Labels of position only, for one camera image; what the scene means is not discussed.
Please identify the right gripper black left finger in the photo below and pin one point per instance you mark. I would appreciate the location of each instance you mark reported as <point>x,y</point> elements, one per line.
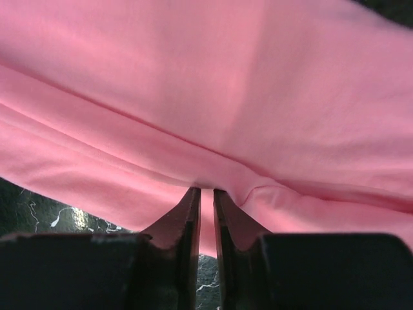
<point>165,270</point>

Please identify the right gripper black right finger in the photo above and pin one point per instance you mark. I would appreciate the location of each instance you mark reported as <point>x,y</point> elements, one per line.
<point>239,255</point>

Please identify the light pink t shirt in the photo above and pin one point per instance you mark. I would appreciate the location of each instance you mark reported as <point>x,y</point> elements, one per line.
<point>206,97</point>

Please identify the black marbled table mat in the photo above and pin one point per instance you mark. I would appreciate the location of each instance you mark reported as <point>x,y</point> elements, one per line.
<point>64,216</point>

